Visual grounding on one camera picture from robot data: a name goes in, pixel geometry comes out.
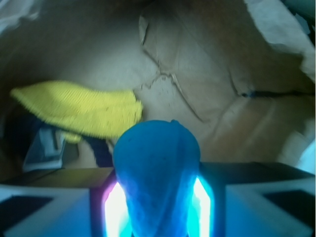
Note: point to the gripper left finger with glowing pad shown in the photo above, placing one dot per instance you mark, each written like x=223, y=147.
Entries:
x=85, y=202

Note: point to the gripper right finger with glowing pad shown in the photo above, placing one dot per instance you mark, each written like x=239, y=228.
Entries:
x=253, y=199

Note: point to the blue rubber ball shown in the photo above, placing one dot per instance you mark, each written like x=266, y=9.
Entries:
x=156, y=164

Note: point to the yellow microfiber cloth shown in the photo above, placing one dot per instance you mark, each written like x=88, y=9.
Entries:
x=81, y=111

